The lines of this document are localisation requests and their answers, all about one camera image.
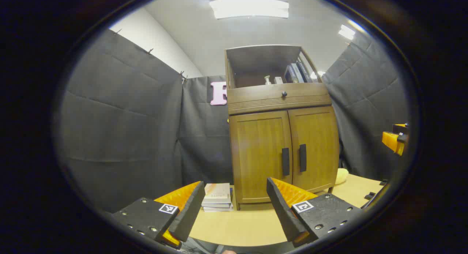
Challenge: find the small ceiling light panel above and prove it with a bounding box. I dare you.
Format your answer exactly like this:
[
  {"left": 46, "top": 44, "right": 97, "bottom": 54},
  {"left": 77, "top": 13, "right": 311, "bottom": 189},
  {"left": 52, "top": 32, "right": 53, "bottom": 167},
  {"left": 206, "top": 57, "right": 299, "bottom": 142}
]
[{"left": 338, "top": 25, "right": 356, "bottom": 40}]

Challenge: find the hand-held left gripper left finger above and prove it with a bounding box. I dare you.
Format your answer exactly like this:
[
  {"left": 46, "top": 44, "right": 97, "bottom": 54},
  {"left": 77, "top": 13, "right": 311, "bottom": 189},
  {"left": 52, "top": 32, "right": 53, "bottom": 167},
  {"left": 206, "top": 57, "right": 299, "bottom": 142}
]
[{"left": 111, "top": 181, "right": 206, "bottom": 249}]

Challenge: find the black backdrop cloth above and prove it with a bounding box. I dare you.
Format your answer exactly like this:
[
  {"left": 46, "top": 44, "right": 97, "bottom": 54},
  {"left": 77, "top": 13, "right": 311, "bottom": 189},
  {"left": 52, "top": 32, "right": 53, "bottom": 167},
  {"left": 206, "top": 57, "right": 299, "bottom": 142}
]
[{"left": 58, "top": 29, "right": 409, "bottom": 212}]

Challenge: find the wooden drawer with black knob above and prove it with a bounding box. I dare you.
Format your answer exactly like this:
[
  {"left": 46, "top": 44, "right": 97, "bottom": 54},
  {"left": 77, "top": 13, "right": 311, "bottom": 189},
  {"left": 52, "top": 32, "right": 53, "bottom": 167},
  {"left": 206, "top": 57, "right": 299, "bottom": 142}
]
[{"left": 227, "top": 83, "right": 332, "bottom": 115}]

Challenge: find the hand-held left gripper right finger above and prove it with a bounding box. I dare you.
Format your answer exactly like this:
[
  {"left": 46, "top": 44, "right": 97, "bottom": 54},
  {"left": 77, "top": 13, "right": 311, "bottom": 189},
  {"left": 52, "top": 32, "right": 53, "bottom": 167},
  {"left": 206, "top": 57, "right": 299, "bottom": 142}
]
[{"left": 266, "top": 177, "right": 364, "bottom": 248}]

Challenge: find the wooden shoe cabinet door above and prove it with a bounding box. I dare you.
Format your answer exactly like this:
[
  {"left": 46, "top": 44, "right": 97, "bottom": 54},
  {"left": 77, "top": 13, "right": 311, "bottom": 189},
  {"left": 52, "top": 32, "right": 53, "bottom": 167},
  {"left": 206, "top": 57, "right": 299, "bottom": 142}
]
[
  {"left": 288, "top": 106, "right": 340, "bottom": 193},
  {"left": 229, "top": 111, "right": 294, "bottom": 204}
]

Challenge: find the large ceiling light panel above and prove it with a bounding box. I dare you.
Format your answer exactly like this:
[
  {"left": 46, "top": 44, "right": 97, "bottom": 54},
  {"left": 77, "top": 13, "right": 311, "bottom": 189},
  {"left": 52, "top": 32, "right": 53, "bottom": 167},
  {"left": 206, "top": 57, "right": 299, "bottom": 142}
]
[{"left": 209, "top": 0, "right": 289, "bottom": 19}]

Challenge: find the wooden double-door shoe cabinet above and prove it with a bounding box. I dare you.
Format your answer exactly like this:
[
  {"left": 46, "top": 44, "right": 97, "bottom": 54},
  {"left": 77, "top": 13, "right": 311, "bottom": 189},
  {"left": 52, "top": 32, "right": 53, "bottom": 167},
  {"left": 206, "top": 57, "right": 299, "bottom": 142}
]
[{"left": 224, "top": 45, "right": 340, "bottom": 210}]

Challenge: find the beige cover book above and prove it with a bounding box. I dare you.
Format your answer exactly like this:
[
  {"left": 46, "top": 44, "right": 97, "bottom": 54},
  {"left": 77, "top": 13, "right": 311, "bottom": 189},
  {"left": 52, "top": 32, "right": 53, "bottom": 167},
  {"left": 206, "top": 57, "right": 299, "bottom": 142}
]
[{"left": 202, "top": 183, "right": 232, "bottom": 204}]

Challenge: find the grey spine book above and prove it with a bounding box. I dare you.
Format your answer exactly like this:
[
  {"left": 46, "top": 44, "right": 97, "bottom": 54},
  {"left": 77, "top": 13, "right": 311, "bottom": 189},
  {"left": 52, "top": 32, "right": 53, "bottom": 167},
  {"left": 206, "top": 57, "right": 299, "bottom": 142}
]
[{"left": 291, "top": 63, "right": 305, "bottom": 83}]

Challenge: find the pale yellow soft object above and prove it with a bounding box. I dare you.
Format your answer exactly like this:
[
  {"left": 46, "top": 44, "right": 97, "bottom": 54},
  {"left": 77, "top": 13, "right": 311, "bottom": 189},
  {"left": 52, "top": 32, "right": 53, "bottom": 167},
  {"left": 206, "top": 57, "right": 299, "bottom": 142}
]
[{"left": 335, "top": 168, "right": 349, "bottom": 185}]

